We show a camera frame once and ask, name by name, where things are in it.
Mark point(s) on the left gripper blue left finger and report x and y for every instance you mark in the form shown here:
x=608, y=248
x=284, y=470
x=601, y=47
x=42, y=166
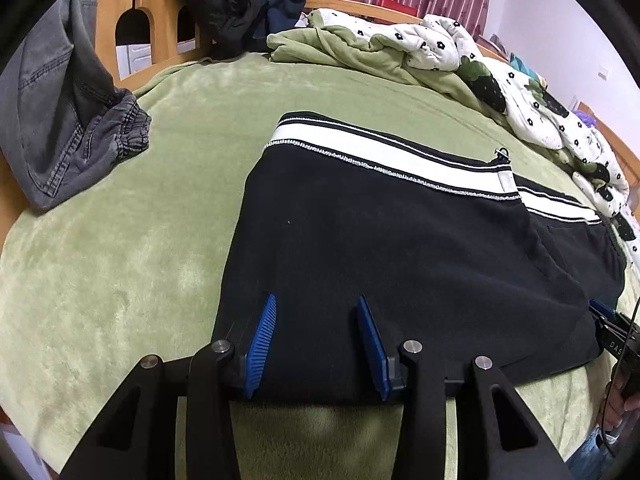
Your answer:
x=134, y=435

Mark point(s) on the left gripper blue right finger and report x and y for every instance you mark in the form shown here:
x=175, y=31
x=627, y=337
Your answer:
x=498, y=436

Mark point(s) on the black sweatpants with white stripe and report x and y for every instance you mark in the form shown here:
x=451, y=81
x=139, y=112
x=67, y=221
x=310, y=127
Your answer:
x=458, y=253

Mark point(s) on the person's right hand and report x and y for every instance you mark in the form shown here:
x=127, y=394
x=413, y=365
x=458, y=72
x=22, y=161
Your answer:
x=614, y=407

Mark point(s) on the green plush bed blanket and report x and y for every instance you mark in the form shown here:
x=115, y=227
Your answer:
x=133, y=265

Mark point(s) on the grey denim jeans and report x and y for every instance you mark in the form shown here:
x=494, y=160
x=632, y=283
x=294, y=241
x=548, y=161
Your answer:
x=64, y=124

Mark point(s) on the white floral duvet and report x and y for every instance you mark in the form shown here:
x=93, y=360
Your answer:
x=442, y=44

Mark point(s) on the black jacket on bedframe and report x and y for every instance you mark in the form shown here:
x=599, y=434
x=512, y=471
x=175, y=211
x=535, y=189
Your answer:
x=229, y=23

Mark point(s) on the dark blue garment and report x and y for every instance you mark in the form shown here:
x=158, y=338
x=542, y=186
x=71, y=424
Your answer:
x=277, y=16

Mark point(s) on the wooden bed frame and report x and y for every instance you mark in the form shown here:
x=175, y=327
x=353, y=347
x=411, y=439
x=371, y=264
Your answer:
x=161, y=18

